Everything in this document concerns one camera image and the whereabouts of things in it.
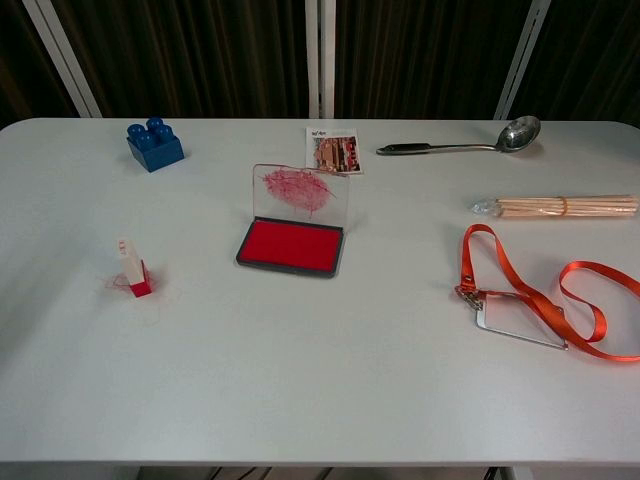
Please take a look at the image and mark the red and white stamp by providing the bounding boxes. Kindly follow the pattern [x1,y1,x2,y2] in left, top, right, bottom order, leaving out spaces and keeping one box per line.
[117,239,153,300]

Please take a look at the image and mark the blue toy building block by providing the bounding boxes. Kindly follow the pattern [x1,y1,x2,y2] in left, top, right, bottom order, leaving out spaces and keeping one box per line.
[125,116,186,174]

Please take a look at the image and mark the red ink pad clear lid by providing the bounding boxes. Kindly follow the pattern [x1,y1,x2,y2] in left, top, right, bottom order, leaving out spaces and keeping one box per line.
[235,163,355,280]

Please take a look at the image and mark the small printed picture card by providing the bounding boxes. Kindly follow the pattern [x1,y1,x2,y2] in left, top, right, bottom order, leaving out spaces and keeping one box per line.
[303,126,365,176]

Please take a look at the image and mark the clear badge holder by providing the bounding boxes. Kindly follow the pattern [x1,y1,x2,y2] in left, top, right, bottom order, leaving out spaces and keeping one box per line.
[472,291,570,352]

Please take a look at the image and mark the dark pleated curtain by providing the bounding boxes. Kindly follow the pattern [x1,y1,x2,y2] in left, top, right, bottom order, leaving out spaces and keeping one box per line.
[0,0,640,130]

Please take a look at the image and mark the bundle of wooden sticks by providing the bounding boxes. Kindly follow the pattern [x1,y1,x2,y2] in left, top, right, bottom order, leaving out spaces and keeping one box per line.
[471,195,640,220]

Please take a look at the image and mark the white metal frame post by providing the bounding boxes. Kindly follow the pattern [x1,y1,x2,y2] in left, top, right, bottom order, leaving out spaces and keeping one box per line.
[493,0,552,121]
[21,0,112,119]
[304,0,337,120]

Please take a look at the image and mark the orange lanyard strap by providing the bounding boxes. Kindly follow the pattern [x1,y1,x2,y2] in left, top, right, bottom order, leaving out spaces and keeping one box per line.
[453,223,640,363]

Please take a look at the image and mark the steel ladle black handle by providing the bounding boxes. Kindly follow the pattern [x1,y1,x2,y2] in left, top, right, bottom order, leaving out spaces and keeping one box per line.
[375,115,543,157]

